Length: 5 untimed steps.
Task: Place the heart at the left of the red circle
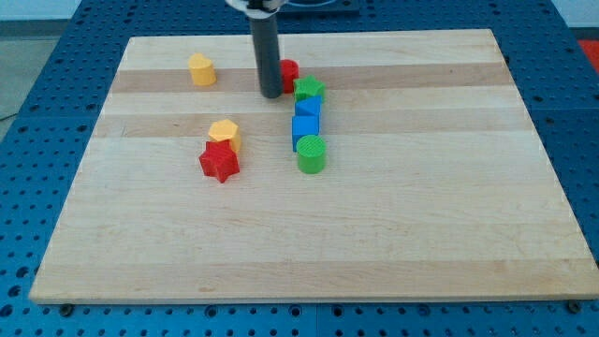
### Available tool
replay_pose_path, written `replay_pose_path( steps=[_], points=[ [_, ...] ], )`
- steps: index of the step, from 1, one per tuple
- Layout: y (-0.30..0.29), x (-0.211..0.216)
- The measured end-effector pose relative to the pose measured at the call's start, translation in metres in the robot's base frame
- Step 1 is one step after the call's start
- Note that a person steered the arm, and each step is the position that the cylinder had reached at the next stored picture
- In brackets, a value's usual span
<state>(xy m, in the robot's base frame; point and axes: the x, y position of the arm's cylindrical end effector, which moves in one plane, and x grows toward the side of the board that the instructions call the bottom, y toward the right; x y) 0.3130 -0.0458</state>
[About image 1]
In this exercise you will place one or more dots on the blue cube block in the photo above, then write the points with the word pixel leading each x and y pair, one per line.
pixel 303 126

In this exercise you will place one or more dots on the green star block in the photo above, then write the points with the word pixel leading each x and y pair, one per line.
pixel 308 87

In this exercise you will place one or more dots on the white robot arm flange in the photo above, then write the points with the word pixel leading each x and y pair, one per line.
pixel 257 9

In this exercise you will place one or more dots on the yellow heart block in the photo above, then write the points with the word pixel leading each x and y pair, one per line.
pixel 201 70

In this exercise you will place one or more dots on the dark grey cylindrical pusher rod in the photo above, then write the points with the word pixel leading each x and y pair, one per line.
pixel 267 54

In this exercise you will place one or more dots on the red cylinder block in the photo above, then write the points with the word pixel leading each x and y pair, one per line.
pixel 290 71

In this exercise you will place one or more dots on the red star block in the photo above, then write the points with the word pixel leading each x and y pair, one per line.
pixel 219 160

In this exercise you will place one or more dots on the light wooden board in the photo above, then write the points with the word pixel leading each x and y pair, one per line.
pixel 436 185

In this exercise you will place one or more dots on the yellow hexagon block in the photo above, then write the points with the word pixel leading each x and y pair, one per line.
pixel 226 130

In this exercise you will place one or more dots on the green cylinder block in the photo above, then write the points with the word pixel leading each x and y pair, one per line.
pixel 311 153

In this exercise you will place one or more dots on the blue triangle block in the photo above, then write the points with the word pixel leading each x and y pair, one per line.
pixel 309 106

